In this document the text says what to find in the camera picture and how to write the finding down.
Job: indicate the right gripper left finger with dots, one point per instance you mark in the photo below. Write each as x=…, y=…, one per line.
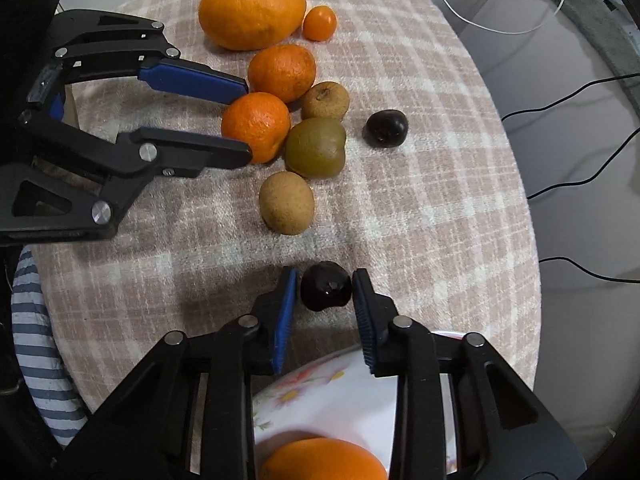
x=254, y=344

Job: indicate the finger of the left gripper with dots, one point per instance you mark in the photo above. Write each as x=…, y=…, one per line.
x=148, y=153
x=95, y=45

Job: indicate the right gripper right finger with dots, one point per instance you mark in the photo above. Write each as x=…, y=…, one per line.
x=396, y=345

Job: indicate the dark plum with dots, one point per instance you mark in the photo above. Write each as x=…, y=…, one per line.
x=325, y=285
x=386, y=129

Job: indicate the mandarin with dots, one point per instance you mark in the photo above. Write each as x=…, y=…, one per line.
x=287, y=71
x=260, y=120

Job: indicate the tan kiwi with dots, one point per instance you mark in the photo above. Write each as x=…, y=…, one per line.
x=286, y=203

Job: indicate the green kiwi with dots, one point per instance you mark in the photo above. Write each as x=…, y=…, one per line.
x=315, y=148

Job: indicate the floral white plate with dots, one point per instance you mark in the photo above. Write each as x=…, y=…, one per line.
x=333, y=397

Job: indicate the large orange in plate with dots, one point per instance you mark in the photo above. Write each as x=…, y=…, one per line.
x=322, y=458

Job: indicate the large orange on cloth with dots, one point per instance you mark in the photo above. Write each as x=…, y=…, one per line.
x=247, y=25

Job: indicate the striped blue cloth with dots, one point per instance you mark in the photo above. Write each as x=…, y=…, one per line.
x=55, y=395

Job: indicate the small brown kiwi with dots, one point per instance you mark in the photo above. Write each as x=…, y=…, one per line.
x=326, y=99

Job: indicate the small kumquat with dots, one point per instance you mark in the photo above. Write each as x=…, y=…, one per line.
x=320, y=24

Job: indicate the grey sill mat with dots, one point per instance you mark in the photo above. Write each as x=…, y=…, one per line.
x=605, y=34

